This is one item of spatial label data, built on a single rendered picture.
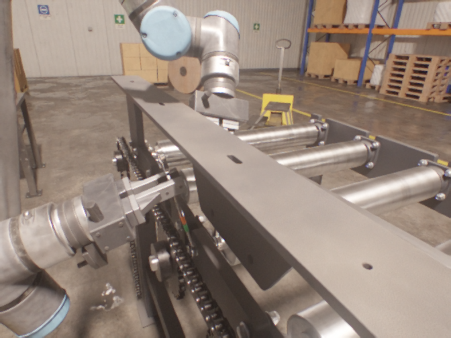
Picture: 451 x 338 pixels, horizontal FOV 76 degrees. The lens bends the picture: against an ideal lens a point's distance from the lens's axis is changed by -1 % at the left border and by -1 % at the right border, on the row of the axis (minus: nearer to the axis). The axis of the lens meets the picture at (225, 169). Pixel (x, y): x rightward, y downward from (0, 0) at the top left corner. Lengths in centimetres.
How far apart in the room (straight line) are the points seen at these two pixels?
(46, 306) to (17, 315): 4
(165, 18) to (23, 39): 1002
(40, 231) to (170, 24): 39
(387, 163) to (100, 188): 114
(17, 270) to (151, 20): 44
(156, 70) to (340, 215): 778
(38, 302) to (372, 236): 49
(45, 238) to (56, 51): 1011
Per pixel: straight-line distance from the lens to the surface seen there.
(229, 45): 72
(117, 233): 45
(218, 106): 66
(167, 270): 64
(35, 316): 59
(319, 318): 52
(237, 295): 49
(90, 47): 1052
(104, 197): 49
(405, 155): 133
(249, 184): 30
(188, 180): 89
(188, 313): 168
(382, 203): 97
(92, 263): 53
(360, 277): 21
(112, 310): 176
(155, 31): 58
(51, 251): 48
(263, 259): 40
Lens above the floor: 130
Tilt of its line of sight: 25 degrees down
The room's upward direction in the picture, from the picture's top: 2 degrees clockwise
